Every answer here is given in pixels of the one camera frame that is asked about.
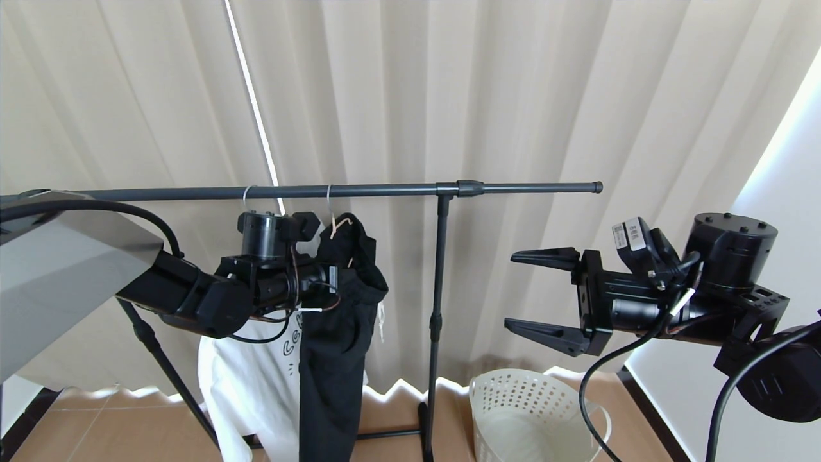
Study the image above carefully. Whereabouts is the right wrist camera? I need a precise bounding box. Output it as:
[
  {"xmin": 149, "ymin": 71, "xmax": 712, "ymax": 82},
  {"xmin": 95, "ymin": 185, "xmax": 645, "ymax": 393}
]
[{"xmin": 611, "ymin": 217, "xmax": 686, "ymax": 286}]

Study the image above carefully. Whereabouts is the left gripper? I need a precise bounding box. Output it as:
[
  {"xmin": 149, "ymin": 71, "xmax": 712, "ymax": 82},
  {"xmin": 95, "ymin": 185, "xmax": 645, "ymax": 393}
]
[{"xmin": 292, "ymin": 260, "xmax": 339, "ymax": 307}]

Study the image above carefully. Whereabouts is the black garment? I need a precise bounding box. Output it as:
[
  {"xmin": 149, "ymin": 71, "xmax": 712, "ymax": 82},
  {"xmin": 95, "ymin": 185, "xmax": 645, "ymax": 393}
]
[{"xmin": 298, "ymin": 214, "xmax": 389, "ymax": 462}]

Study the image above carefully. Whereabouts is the black clothes rack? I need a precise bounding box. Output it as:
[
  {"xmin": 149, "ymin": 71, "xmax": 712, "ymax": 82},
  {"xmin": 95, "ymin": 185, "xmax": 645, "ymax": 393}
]
[{"xmin": 0, "ymin": 181, "xmax": 604, "ymax": 462}]

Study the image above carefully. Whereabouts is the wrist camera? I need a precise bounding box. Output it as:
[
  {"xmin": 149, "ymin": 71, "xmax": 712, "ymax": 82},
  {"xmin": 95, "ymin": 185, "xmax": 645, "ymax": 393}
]
[
  {"xmin": 611, "ymin": 217, "xmax": 686, "ymax": 286},
  {"xmin": 292, "ymin": 212, "xmax": 321, "ymax": 242}
]

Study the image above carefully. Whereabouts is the beige curtain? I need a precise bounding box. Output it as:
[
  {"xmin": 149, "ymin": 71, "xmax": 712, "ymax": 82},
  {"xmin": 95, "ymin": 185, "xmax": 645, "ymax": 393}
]
[{"xmin": 0, "ymin": 0, "xmax": 821, "ymax": 395}]

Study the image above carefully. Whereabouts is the white printed t-shirt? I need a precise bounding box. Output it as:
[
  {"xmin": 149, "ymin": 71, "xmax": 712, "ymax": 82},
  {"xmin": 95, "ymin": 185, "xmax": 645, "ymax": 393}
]
[{"xmin": 198, "ymin": 221, "xmax": 371, "ymax": 462}]

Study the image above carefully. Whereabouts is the white laundry basket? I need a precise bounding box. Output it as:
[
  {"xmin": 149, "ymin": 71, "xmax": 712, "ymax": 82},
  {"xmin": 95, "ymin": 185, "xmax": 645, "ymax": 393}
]
[{"xmin": 468, "ymin": 369, "xmax": 611, "ymax": 462}]

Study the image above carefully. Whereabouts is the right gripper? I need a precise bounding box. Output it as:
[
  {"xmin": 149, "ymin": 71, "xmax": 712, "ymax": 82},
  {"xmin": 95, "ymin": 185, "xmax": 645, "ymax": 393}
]
[{"xmin": 504, "ymin": 247, "xmax": 690, "ymax": 358}]

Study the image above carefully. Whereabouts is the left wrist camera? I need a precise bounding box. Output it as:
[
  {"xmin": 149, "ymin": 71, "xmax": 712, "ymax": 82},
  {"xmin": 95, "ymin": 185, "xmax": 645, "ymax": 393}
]
[{"xmin": 292, "ymin": 212, "xmax": 321, "ymax": 242}]

